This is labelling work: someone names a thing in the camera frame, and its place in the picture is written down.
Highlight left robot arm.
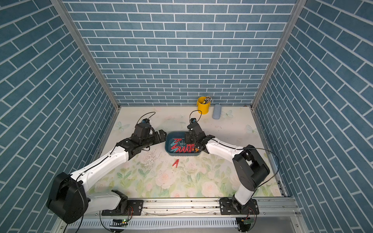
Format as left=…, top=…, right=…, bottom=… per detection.
left=46, top=119, right=167, bottom=224

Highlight grey blue cylinder case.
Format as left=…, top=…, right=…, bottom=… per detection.
left=212, top=104, right=222, bottom=120

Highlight red clothespin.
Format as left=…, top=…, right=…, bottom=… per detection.
left=173, top=159, right=179, bottom=168

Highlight yellow pen cup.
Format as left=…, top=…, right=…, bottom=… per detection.
left=197, top=97, right=211, bottom=115

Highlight aluminium front rail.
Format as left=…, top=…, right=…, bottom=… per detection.
left=59, top=197, right=301, bottom=218

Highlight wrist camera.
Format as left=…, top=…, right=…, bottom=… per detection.
left=189, top=118, right=197, bottom=124
left=142, top=118, right=150, bottom=124

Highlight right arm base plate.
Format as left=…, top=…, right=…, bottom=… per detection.
left=219, top=198, right=259, bottom=216

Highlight pens in yellow cup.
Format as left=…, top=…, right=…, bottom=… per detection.
left=203, top=96, right=212, bottom=104

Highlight aluminium corner post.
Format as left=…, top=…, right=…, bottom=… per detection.
left=51, top=0, right=120, bottom=111
left=251, top=0, right=307, bottom=111

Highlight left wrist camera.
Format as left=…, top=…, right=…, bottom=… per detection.
left=142, top=118, right=150, bottom=124

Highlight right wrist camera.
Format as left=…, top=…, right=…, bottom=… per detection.
left=189, top=118, right=197, bottom=124

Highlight dark teal storage box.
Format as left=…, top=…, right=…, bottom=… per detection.
left=165, top=131, right=201, bottom=156

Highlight aluminium corner post left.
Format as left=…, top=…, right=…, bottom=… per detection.
left=51, top=0, right=120, bottom=111

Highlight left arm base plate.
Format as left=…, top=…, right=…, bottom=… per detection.
left=101, top=200, right=144, bottom=216

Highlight aluminium corner post right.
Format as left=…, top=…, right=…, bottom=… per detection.
left=251, top=0, right=307, bottom=111

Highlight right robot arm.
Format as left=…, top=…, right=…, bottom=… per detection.
left=185, top=118, right=270, bottom=208

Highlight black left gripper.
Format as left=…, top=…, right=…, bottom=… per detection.
left=140, top=129, right=168, bottom=150

